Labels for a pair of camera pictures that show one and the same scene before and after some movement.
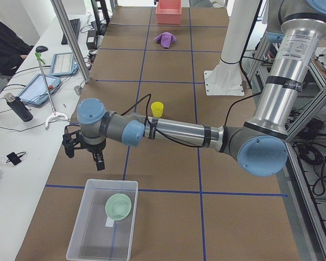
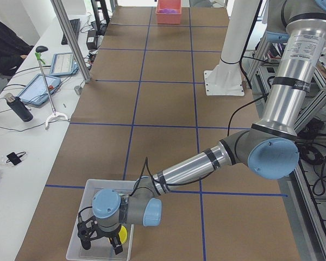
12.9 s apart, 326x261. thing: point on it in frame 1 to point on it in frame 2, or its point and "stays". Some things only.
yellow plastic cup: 157,107 to 123,234
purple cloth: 165,39 to 168,11
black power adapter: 91,40 stays
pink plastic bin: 168,12 stays
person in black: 7,50 stays
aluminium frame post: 71,42 stays
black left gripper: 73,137 to 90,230
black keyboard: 75,24 stays
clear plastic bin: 104,228 stays
